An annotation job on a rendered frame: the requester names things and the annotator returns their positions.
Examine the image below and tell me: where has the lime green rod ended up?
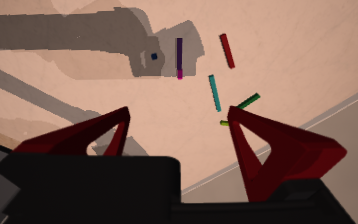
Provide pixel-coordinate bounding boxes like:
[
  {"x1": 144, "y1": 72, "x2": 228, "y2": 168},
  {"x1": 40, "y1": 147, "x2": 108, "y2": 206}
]
[{"x1": 220, "y1": 120, "x2": 229, "y2": 126}]

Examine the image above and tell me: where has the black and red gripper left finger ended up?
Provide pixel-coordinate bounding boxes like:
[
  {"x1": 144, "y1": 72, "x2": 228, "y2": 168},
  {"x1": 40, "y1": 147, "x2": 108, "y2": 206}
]
[{"x1": 10, "y1": 106, "x2": 131, "y2": 155}]

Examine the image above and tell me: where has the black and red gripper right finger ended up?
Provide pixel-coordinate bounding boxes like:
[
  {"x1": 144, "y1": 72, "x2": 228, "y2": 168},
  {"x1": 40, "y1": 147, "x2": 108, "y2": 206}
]
[{"x1": 227, "y1": 106, "x2": 347, "y2": 202}]

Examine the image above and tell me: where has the dark red rod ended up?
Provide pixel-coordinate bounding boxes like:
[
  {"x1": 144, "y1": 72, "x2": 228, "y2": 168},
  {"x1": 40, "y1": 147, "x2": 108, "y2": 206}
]
[{"x1": 220, "y1": 33, "x2": 235, "y2": 69}]

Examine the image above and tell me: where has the dark green flat bar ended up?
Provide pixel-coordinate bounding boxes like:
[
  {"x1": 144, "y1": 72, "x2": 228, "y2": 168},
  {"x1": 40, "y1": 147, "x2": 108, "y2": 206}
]
[{"x1": 236, "y1": 93, "x2": 260, "y2": 109}]

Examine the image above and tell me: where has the turquoise rod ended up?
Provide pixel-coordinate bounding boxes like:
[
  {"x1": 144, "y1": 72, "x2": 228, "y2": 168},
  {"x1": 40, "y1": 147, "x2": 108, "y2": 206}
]
[{"x1": 209, "y1": 75, "x2": 221, "y2": 112}]

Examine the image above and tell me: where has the small dark blue cube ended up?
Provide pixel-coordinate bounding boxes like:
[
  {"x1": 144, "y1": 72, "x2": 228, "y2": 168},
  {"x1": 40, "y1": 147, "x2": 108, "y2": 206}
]
[{"x1": 151, "y1": 53, "x2": 158, "y2": 60}]

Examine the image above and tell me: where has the dark purple rod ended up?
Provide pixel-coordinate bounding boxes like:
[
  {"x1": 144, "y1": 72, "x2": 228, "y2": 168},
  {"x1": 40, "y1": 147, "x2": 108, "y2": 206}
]
[{"x1": 177, "y1": 38, "x2": 182, "y2": 70}]

